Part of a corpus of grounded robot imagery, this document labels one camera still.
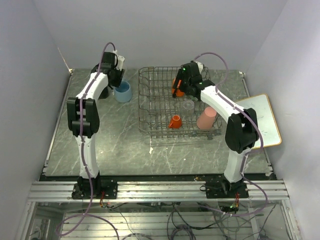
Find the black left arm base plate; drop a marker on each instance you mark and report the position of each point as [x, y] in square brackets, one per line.
[101, 190]

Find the grey wire dish rack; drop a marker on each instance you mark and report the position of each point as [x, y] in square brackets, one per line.
[156, 107]

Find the large orange mug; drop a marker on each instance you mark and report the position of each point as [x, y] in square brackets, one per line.
[178, 93]

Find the black mug white inside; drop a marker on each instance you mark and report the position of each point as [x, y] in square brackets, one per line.
[105, 93]

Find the pink plastic tumbler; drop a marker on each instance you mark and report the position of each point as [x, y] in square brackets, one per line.
[206, 120]

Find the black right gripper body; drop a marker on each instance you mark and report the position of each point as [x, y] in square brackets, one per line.
[184, 84]

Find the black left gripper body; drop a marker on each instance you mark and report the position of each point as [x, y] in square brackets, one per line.
[118, 76]

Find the light blue mug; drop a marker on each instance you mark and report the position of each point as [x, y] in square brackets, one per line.
[123, 93]

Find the aluminium mounting rail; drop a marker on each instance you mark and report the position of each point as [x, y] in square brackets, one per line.
[148, 191]

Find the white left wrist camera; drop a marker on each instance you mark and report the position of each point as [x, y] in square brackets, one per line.
[119, 61]

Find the clear glass cup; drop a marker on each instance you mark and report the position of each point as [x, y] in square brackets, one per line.
[188, 105]

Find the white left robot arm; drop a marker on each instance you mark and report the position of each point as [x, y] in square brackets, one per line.
[82, 111]

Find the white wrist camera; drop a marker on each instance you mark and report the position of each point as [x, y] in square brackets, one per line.
[200, 66]
[119, 61]

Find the yellow framed whiteboard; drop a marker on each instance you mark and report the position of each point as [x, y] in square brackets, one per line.
[266, 121]

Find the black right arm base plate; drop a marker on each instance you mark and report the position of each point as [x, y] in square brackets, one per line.
[224, 190]

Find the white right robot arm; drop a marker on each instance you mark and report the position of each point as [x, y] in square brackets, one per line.
[242, 130]

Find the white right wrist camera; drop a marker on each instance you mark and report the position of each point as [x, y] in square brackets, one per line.
[200, 66]

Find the small orange cup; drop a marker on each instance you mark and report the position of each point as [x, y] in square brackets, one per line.
[175, 122]

